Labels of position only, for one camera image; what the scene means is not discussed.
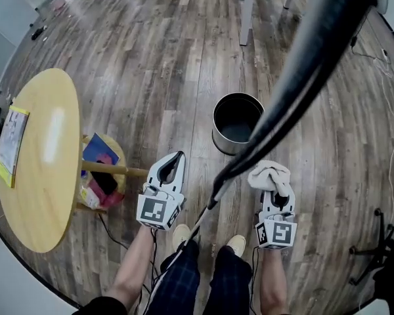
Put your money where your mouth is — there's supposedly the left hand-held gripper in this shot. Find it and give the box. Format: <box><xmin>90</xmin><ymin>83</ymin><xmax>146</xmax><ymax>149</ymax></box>
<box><xmin>137</xmin><ymin>150</ymin><xmax>187</xmax><ymax>232</ymax></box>

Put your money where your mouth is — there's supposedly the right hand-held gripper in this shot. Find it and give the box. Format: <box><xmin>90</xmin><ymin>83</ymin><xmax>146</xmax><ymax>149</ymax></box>
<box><xmin>255</xmin><ymin>186</ymin><xmax>298</xmax><ymax>251</ymax></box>

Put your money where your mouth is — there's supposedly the white terry cloth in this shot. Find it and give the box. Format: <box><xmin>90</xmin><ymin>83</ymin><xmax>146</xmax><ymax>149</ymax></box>
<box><xmin>248</xmin><ymin>159</ymin><xmax>292</xmax><ymax>198</ymax></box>

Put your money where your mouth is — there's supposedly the metal bucket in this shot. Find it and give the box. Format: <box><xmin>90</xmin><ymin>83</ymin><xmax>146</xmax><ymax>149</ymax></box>
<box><xmin>211</xmin><ymin>92</ymin><xmax>266</xmax><ymax>156</ymax></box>

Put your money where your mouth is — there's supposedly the person's right forearm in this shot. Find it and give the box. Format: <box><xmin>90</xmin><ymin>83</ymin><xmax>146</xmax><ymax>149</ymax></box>
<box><xmin>258</xmin><ymin>247</ymin><xmax>290</xmax><ymax>315</ymax></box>

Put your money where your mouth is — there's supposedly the person's left forearm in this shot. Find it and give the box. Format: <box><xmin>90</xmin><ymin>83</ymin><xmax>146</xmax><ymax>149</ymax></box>
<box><xmin>106</xmin><ymin>226</ymin><xmax>156</xmax><ymax>312</ymax></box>

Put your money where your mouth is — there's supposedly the red bag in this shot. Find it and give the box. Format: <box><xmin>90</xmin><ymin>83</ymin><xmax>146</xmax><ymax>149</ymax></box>
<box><xmin>87</xmin><ymin>152</ymin><xmax>126</xmax><ymax>209</ymax></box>

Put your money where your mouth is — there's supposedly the person's right shoe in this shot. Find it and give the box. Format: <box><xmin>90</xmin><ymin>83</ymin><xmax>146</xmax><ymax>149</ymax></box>
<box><xmin>225</xmin><ymin>234</ymin><xmax>248</xmax><ymax>257</ymax></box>

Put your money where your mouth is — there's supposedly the person's shoe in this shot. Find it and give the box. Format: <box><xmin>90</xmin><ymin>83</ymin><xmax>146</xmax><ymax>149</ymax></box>
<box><xmin>225</xmin><ymin>234</ymin><xmax>248</xmax><ymax>257</ymax></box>
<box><xmin>171</xmin><ymin>223</ymin><xmax>192</xmax><ymax>253</ymax></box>

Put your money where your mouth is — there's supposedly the person's left shoe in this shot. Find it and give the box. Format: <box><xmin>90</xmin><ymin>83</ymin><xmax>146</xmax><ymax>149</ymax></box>
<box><xmin>171</xmin><ymin>223</ymin><xmax>192</xmax><ymax>253</ymax></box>

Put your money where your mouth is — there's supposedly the black phone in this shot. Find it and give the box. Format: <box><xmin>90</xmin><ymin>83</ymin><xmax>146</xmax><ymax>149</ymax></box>
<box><xmin>89</xmin><ymin>170</ymin><xmax>119</xmax><ymax>196</ymax></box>

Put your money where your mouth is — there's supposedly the blue book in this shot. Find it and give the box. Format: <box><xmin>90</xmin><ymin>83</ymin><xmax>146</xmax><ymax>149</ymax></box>
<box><xmin>82</xmin><ymin>133</ymin><xmax>121</xmax><ymax>167</ymax></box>

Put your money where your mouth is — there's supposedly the clear plastic bag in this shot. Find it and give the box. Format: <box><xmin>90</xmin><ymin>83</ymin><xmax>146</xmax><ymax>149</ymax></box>
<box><xmin>76</xmin><ymin>175</ymin><xmax>101</xmax><ymax>210</ymax></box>

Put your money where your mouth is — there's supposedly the person's right leg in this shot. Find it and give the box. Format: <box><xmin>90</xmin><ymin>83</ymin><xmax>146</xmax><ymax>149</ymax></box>
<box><xmin>209</xmin><ymin>245</ymin><xmax>253</xmax><ymax>315</ymax></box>

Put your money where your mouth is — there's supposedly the person's leg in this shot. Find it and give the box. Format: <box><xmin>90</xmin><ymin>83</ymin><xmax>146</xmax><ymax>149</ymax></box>
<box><xmin>150</xmin><ymin>239</ymin><xmax>202</xmax><ymax>315</ymax></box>
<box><xmin>209</xmin><ymin>245</ymin><xmax>253</xmax><ymax>315</ymax></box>

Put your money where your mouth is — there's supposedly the person's left leg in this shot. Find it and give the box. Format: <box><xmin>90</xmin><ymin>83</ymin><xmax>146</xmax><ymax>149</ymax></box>
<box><xmin>150</xmin><ymin>239</ymin><xmax>202</xmax><ymax>315</ymax></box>

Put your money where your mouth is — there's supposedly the round yellow wooden table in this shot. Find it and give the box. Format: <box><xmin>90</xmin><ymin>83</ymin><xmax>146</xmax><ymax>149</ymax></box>
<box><xmin>0</xmin><ymin>68</ymin><xmax>149</xmax><ymax>254</ymax></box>

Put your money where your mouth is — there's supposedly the person's black shirt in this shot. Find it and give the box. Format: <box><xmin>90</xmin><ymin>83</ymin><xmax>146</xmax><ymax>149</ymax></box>
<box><xmin>71</xmin><ymin>295</ymin><xmax>129</xmax><ymax>315</ymax></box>

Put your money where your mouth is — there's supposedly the yellow book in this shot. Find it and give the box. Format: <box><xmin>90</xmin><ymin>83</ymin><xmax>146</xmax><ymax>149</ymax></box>
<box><xmin>0</xmin><ymin>106</ymin><xmax>31</xmax><ymax>189</ymax></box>

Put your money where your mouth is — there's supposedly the long white table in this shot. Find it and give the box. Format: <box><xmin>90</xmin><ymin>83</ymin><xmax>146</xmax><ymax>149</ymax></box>
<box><xmin>238</xmin><ymin>0</ymin><xmax>300</xmax><ymax>47</ymax></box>

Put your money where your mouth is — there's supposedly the small black floor device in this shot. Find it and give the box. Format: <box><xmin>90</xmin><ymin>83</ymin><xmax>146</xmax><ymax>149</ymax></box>
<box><xmin>30</xmin><ymin>25</ymin><xmax>49</xmax><ymax>41</ymax></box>

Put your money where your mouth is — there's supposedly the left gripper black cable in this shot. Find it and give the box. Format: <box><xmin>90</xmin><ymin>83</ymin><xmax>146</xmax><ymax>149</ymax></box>
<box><xmin>148</xmin><ymin>229</ymin><xmax>161</xmax><ymax>276</ymax></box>

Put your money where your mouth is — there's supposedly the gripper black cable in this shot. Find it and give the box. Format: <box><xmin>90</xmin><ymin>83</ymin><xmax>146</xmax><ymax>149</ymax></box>
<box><xmin>248</xmin><ymin>245</ymin><xmax>263</xmax><ymax>315</ymax></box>
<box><xmin>148</xmin><ymin>229</ymin><xmax>161</xmax><ymax>276</ymax></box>

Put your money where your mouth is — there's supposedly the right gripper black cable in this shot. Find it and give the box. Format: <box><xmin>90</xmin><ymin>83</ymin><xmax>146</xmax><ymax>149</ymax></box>
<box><xmin>248</xmin><ymin>245</ymin><xmax>263</xmax><ymax>315</ymax></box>

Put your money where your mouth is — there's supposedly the black floor cable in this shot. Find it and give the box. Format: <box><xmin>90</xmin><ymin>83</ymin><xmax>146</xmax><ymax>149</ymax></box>
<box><xmin>97</xmin><ymin>213</ymin><xmax>129</xmax><ymax>250</ymax></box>

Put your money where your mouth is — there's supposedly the thick black headset cable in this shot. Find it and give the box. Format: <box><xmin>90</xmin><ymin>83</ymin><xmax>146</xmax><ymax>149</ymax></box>
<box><xmin>147</xmin><ymin>0</ymin><xmax>383</xmax><ymax>315</ymax></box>

